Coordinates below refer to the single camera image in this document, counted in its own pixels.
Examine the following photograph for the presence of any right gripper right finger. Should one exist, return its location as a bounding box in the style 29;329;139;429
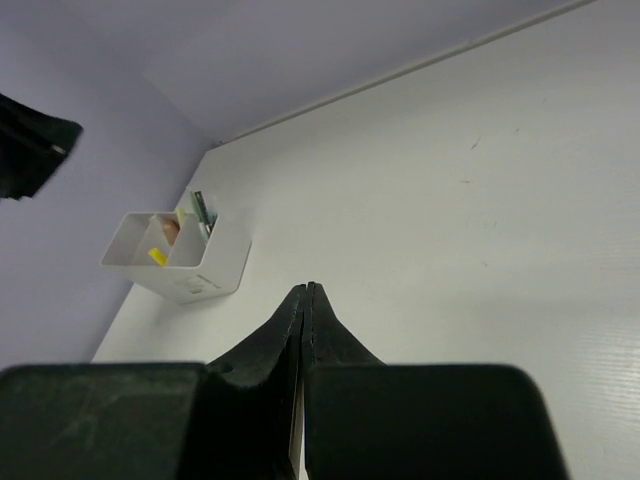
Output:
302;282;569;479

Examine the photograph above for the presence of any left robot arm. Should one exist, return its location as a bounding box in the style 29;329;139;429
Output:
1;95;83;201

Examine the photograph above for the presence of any green ink pen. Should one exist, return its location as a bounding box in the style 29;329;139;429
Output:
189;191;217;237

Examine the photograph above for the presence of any white divided container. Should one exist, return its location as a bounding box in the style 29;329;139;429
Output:
101;191;251;304

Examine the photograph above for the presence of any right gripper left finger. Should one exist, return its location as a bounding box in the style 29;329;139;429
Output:
1;285;306;479

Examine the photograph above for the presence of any yellow marker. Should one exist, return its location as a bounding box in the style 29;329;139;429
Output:
147;247;168;267

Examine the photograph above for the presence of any brown white marker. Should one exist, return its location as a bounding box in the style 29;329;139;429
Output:
160;217;180;246

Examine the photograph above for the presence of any yellow-green highlighter pen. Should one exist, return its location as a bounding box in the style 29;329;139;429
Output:
175;207;187;228

